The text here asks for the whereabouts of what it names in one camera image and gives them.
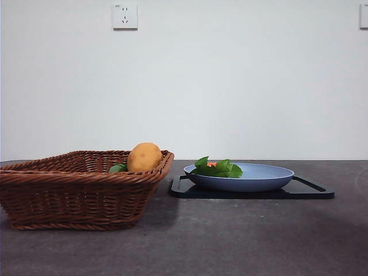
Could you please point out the orange carrot with green leaves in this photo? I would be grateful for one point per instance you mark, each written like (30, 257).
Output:
(224, 170)

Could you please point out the light blue plate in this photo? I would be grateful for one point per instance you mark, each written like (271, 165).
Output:
(244, 182)

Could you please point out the yellow potato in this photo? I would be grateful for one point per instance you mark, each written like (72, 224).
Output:
(144, 156)

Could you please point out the green chili pepper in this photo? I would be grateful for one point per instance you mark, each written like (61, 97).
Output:
(118, 168)

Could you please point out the brown wicker basket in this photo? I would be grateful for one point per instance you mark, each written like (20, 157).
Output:
(72, 198)

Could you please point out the black rectangular tray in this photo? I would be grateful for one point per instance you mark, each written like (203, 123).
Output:
(304, 193)

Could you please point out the white wall socket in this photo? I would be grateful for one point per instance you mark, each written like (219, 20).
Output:
(364, 16)
(125, 15)

